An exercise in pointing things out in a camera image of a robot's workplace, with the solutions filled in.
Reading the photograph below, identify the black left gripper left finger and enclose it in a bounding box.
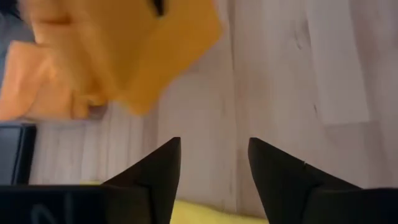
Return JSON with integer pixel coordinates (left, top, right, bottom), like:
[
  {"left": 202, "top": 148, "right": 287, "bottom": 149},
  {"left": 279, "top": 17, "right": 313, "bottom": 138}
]
[{"left": 102, "top": 136, "right": 182, "bottom": 224}]

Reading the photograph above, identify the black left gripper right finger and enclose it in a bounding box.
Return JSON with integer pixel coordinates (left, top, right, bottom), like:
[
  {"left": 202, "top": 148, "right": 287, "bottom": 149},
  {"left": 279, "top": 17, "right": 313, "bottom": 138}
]
[{"left": 248, "top": 137, "right": 361, "bottom": 224}]

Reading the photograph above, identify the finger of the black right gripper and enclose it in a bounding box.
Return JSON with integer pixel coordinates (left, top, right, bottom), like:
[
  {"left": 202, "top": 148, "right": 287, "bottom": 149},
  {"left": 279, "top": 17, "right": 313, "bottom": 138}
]
[{"left": 151, "top": 0, "right": 166, "bottom": 18}]

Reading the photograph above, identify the orange microfiber towel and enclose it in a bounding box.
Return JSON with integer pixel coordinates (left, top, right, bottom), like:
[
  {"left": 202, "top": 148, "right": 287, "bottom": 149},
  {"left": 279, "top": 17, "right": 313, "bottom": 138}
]
[
  {"left": 0, "top": 40, "right": 108, "bottom": 121},
  {"left": 20, "top": 0, "right": 223, "bottom": 116}
]

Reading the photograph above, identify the yellow microfiber towel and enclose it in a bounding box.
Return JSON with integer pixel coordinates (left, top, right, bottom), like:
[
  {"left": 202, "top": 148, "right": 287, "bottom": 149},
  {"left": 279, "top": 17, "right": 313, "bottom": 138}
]
[{"left": 79, "top": 179, "right": 270, "bottom": 224}]

